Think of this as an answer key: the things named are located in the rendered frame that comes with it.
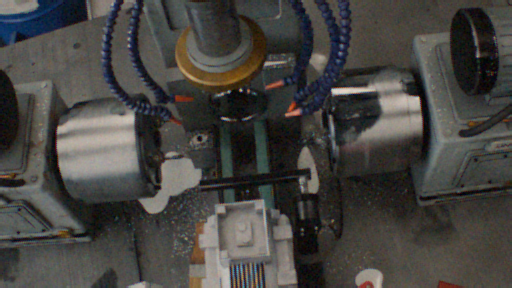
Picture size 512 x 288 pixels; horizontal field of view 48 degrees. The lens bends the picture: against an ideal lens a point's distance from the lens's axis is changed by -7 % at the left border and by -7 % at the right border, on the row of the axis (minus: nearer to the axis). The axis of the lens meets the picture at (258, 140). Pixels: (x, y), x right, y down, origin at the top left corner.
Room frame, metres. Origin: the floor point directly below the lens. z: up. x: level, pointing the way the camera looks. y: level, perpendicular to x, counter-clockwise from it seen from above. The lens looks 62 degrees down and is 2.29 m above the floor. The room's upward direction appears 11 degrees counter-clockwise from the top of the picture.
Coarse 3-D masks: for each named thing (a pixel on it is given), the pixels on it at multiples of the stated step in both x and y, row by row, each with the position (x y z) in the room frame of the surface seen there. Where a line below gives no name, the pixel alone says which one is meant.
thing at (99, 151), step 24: (144, 96) 0.81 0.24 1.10; (72, 120) 0.74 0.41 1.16; (96, 120) 0.73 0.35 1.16; (120, 120) 0.72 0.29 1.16; (144, 120) 0.74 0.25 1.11; (72, 144) 0.68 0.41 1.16; (96, 144) 0.67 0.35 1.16; (120, 144) 0.66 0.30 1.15; (144, 144) 0.68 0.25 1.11; (72, 168) 0.64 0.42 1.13; (96, 168) 0.63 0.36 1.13; (120, 168) 0.62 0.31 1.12; (144, 168) 0.62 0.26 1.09; (72, 192) 0.62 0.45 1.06; (96, 192) 0.60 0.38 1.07; (120, 192) 0.59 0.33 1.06; (144, 192) 0.59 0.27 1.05
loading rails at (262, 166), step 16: (224, 128) 0.79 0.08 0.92; (256, 128) 0.77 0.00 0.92; (224, 144) 0.74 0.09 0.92; (256, 144) 0.73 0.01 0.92; (272, 144) 0.77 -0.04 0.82; (224, 160) 0.70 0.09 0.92; (256, 160) 0.68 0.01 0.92; (272, 160) 0.67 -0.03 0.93; (224, 176) 0.65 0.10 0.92; (224, 192) 0.61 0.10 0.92; (272, 192) 0.58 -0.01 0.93
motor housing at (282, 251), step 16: (272, 224) 0.45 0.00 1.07; (288, 224) 0.46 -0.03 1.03; (272, 240) 0.41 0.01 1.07; (208, 256) 0.41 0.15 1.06; (272, 256) 0.38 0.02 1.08; (288, 256) 0.38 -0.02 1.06; (208, 272) 0.37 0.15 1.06; (224, 272) 0.36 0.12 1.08; (240, 272) 0.35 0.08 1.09; (256, 272) 0.34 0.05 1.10; (272, 272) 0.34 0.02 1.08
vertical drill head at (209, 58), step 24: (216, 0) 0.69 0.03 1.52; (192, 24) 0.71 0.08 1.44; (216, 24) 0.69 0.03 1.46; (240, 24) 0.76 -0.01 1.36; (192, 48) 0.72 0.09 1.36; (216, 48) 0.69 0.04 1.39; (240, 48) 0.70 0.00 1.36; (264, 48) 0.71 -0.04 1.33; (192, 72) 0.68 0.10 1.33; (216, 72) 0.67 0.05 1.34; (240, 72) 0.66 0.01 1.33
